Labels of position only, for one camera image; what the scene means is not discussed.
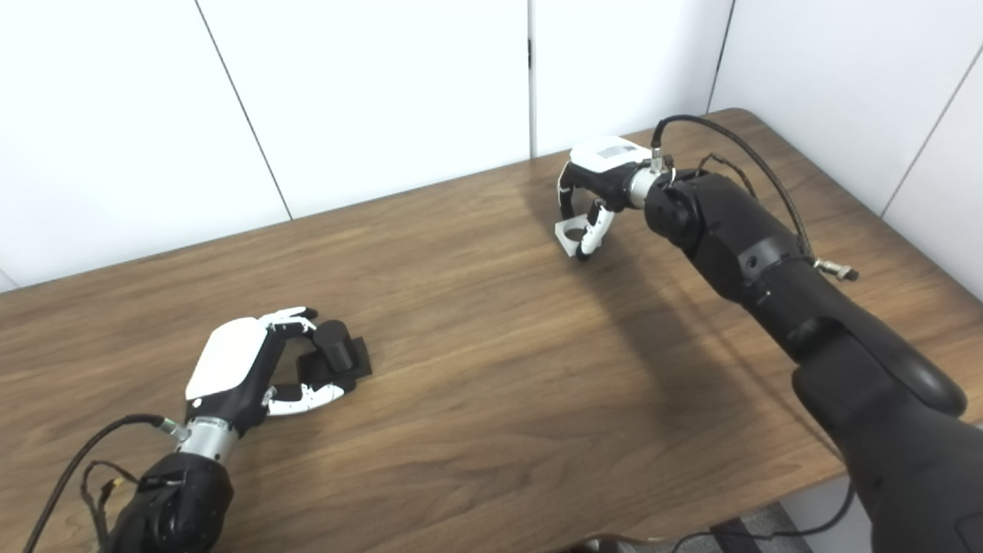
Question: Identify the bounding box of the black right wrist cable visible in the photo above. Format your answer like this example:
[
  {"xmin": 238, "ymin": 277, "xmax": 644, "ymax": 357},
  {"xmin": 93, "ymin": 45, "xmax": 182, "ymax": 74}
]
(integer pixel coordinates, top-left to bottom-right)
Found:
[{"xmin": 651, "ymin": 114, "xmax": 859, "ymax": 553}]

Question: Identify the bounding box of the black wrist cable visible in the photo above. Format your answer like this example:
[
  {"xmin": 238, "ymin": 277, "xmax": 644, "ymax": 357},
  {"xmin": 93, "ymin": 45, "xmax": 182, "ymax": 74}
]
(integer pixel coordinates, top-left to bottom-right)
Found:
[
  {"xmin": 22, "ymin": 414, "xmax": 189, "ymax": 553},
  {"xmin": 651, "ymin": 114, "xmax": 859, "ymax": 553}
]

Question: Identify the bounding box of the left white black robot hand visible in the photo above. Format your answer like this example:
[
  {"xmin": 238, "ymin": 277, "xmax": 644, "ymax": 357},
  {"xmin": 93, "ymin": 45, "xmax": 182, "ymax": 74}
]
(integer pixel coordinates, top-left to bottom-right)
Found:
[{"xmin": 184, "ymin": 306, "xmax": 358, "ymax": 435}]

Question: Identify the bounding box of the thin black right arm wire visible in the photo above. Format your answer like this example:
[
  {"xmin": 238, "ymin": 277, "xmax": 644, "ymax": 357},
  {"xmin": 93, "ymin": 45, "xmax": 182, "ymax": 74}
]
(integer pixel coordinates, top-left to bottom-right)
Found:
[{"xmin": 695, "ymin": 152, "xmax": 757, "ymax": 200}]

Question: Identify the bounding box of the black peg with base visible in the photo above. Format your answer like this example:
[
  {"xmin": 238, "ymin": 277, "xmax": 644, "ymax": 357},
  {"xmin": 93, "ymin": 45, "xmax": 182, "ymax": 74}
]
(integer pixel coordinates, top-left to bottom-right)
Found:
[{"xmin": 298, "ymin": 320, "xmax": 373, "ymax": 381}]

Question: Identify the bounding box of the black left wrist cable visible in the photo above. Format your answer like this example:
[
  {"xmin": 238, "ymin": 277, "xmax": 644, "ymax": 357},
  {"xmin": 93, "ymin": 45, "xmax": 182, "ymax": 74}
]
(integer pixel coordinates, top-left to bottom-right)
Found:
[{"xmin": 22, "ymin": 414, "xmax": 189, "ymax": 553}]

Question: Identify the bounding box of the grey black striped floor mat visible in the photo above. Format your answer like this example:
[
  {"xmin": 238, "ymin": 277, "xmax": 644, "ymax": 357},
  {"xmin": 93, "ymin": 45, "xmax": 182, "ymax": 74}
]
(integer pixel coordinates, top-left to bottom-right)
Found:
[{"xmin": 710, "ymin": 501, "xmax": 815, "ymax": 553}]

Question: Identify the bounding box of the thin left wire, yellow plug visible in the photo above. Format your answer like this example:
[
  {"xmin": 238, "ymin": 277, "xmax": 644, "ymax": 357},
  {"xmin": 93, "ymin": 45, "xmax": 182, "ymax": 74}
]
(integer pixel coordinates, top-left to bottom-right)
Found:
[{"xmin": 79, "ymin": 459, "xmax": 139, "ymax": 550}]

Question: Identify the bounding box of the white square piece with hole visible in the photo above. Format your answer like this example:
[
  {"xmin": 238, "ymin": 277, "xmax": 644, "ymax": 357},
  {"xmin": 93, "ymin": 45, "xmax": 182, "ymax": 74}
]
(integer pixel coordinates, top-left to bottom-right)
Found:
[{"xmin": 554, "ymin": 215, "xmax": 591, "ymax": 258}]

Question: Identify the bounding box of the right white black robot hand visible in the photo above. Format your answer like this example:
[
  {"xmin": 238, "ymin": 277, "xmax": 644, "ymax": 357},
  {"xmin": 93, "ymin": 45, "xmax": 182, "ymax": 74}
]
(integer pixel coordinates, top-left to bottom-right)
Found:
[{"xmin": 556, "ymin": 137, "xmax": 654, "ymax": 260}]

